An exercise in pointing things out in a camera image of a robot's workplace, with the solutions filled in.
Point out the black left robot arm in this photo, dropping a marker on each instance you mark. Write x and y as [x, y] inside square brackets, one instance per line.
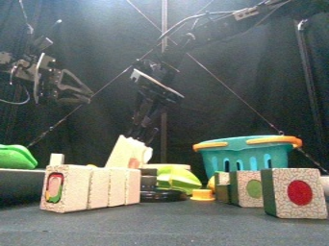
[17, 68]

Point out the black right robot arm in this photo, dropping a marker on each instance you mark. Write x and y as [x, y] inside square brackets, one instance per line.
[240, 22]

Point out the white toy sushi roll slice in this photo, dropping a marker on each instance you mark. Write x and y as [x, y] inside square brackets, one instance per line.
[118, 187]
[134, 186]
[100, 188]

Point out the small orange toy piece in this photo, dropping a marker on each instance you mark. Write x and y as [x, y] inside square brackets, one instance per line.
[203, 194]

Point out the small green-sided sushi piece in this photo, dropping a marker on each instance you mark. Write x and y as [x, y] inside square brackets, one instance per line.
[223, 189]

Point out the sushi roll piece multicolour filling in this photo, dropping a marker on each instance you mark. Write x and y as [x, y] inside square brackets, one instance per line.
[65, 189]

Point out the sushi roll piece green centre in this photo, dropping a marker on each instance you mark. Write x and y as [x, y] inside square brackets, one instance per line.
[248, 189]

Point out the sushi roll piece red centre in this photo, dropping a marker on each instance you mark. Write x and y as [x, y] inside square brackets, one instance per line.
[296, 193]

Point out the green yellow toy lettuce leaf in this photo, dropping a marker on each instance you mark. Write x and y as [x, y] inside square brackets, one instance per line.
[179, 179]

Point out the small white toy cube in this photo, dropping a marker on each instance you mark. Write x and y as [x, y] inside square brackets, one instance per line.
[57, 159]

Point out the black toy pan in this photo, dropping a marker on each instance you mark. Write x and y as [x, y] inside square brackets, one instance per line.
[159, 193]

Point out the green toy vegetable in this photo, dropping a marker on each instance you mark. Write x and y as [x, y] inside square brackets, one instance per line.
[15, 157]

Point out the yellow toy fruit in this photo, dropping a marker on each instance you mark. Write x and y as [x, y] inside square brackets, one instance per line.
[212, 184]

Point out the black tray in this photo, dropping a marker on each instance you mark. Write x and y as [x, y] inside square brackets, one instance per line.
[19, 184]

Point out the vertical metal frame pole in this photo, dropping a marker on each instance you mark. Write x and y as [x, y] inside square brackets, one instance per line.
[164, 137]

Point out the black frame post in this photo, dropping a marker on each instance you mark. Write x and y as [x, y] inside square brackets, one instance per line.
[310, 80]

